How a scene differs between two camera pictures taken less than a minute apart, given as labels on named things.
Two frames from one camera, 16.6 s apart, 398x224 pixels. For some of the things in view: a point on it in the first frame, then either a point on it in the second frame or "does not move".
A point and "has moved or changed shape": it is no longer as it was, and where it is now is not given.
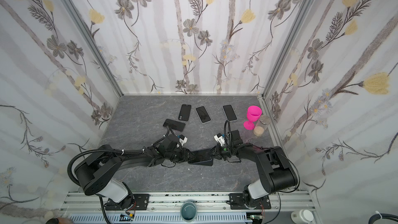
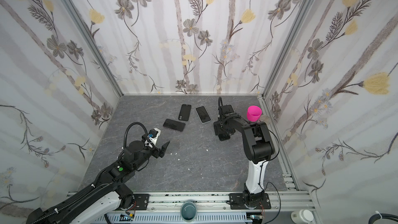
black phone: [234, 111] has moved or changed shape
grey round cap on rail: [188, 211] does not move
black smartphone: [185, 112] does not move
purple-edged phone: [174, 124] does not move
